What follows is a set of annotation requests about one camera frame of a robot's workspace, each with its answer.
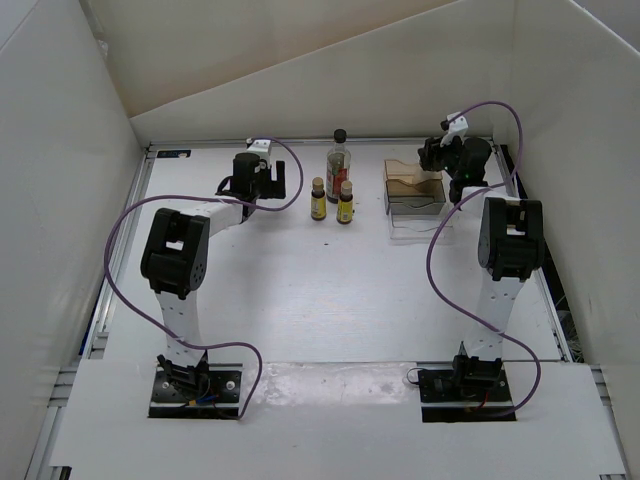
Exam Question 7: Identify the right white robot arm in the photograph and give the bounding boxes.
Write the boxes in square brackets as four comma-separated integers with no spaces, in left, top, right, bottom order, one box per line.
[418,135,545,362]

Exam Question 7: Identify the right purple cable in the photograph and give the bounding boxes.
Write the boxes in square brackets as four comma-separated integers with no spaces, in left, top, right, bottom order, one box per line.
[424,100,542,416]

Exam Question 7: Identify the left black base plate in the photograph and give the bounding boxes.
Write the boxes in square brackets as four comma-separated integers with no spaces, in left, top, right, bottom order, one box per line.
[147,365,243,420]

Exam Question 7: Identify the purple cable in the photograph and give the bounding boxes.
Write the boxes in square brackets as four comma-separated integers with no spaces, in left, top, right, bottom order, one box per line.
[424,100,542,416]
[103,136,305,420]

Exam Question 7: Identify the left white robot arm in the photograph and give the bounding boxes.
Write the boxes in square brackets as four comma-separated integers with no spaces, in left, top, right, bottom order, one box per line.
[141,140,286,400]

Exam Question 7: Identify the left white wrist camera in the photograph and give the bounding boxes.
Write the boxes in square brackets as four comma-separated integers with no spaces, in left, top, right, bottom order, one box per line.
[246,138,272,161]

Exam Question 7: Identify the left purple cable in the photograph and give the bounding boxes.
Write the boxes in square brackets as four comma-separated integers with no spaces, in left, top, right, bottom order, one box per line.
[103,136,305,420]

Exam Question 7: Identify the tall clear chili bottle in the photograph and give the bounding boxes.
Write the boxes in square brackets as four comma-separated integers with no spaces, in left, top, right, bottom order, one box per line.
[326,129,351,203]

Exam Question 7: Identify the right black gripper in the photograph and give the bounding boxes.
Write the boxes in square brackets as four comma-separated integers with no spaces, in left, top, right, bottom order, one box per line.
[418,133,463,181]

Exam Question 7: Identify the right small yellow-label bottle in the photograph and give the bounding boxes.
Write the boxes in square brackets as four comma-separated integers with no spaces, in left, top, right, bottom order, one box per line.
[336,180,354,225]

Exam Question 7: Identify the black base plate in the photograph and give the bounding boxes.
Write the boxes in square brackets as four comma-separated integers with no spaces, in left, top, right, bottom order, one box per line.
[405,354,516,424]
[147,365,243,420]

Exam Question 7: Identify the tiered clear condiment rack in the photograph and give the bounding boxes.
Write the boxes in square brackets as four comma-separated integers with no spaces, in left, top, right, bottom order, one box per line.
[383,159,450,244]

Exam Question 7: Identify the small yellow-label bottle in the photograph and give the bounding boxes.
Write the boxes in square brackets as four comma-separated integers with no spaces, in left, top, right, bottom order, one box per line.
[336,180,354,225]
[311,177,327,221]

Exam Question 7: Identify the left small yellow-label bottle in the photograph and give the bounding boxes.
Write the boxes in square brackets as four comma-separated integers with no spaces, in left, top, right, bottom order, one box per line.
[311,177,327,221]

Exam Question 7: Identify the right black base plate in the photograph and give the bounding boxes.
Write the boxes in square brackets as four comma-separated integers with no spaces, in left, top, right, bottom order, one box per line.
[405,354,516,424]

